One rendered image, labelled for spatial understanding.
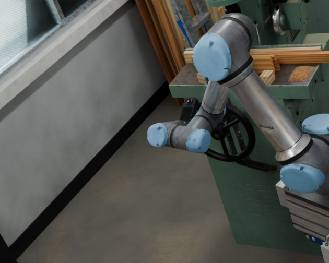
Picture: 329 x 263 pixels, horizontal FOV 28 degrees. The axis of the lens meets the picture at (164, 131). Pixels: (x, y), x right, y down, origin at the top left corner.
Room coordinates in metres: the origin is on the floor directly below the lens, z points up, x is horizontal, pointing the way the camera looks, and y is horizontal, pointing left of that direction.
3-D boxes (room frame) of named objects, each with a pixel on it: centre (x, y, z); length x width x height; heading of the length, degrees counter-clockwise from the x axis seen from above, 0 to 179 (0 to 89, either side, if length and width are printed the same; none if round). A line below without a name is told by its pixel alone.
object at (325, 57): (2.30, -0.46, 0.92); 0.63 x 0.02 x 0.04; 51
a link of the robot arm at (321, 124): (1.57, -0.44, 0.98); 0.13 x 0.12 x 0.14; 137
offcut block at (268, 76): (2.14, -0.44, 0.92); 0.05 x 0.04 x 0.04; 135
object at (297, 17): (2.38, -0.65, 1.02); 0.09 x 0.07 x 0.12; 51
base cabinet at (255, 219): (2.43, -0.48, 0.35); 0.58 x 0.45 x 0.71; 141
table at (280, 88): (2.25, -0.35, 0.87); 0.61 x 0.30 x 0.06; 51
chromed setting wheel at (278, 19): (2.36, -0.59, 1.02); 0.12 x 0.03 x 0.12; 141
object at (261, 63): (2.26, -0.39, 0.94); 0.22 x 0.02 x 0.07; 51
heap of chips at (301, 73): (2.11, -0.55, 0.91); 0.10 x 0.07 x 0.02; 141
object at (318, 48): (2.35, -0.43, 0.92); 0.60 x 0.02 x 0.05; 51
